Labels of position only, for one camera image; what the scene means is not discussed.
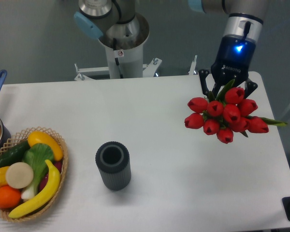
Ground beige round radish slice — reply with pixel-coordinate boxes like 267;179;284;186
5;162;34;189

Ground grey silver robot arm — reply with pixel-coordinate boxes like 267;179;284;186
73;0;269;99

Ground woven wicker basket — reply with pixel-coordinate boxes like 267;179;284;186
0;127;69;223

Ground orange plastic orange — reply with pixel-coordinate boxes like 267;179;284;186
0;185;21;209

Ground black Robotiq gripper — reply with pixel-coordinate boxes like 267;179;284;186
198;36;258;99

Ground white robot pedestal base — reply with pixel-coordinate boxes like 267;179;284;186
73;13;199;81

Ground dark grey ribbed vase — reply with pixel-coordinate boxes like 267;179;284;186
95;141;131;191

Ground green plastic bok choy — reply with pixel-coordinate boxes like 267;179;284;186
21;143;54;201

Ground yellow plastic banana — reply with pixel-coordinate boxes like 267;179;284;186
8;159;60;219

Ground red tulip bouquet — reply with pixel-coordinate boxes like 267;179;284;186
184;79;288;144

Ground dark green plastic cucumber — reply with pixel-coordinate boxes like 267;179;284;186
0;140;30;168

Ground purple plastic eggplant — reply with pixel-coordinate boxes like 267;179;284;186
39;161;62;192

